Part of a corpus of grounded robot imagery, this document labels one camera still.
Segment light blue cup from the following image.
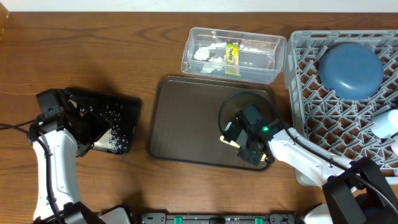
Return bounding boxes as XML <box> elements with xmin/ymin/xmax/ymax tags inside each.
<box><xmin>371</xmin><ymin>109</ymin><xmax>398</xmax><ymax>139</ymax></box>

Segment yellow snack wrapper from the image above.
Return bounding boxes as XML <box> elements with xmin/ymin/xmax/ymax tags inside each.
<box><xmin>224</xmin><ymin>43</ymin><xmax>240</xmax><ymax>76</ymax></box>

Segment dark blue plate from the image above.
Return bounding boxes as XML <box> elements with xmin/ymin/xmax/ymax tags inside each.
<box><xmin>318</xmin><ymin>42</ymin><xmax>384</xmax><ymax>100</ymax></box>

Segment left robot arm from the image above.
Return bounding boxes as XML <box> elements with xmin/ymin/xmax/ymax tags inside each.
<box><xmin>30</xmin><ymin>107</ymin><xmax>133</xmax><ymax>224</ymax></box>

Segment dark brown serving tray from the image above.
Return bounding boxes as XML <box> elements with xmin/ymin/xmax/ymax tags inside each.
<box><xmin>147</xmin><ymin>76</ymin><xmax>276</xmax><ymax>172</ymax></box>

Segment white tissue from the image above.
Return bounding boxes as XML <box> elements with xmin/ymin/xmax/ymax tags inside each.
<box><xmin>193</xmin><ymin>47</ymin><xmax>211</xmax><ymax>61</ymax></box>
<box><xmin>201</xmin><ymin>43</ymin><xmax>226</xmax><ymax>74</ymax></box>

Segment grey dishwasher rack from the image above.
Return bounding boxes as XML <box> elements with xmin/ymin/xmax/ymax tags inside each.
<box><xmin>284</xmin><ymin>30</ymin><xmax>397</xmax><ymax>185</ymax></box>

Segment cream plastic spoon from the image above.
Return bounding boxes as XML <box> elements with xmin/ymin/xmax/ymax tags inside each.
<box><xmin>220</xmin><ymin>136</ymin><xmax>267</xmax><ymax>162</ymax></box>

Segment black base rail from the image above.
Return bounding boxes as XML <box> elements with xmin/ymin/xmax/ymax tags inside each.
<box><xmin>139</xmin><ymin>212</ymin><xmax>304</xmax><ymax>224</ymax></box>

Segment black plastic tray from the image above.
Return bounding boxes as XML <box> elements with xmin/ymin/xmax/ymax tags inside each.
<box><xmin>64</xmin><ymin>88</ymin><xmax>141</xmax><ymax>155</ymax></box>

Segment clear plastic bin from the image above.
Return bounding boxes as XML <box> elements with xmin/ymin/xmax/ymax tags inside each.
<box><xmin>181</xmin><ymin>27</ymin><xmax>287</xmax><ymax>84</ymax></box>

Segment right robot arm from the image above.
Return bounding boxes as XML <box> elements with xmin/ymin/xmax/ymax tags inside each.
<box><xmin>232</xmin><ymin>126</ymin><xmax>397</xmax><ymax>223</ymax></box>

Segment scattered white rice grains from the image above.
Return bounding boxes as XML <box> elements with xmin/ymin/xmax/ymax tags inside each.
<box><xmin>93</xmin><ymin>101</ymin><xmax>129</xmax><ymax>154</ymax></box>

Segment pink cup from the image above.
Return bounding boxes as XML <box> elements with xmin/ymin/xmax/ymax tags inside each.
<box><xmin>391</xmin><ymin>140</ymin><xmax>398</xmax><ymax>156</ymax></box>

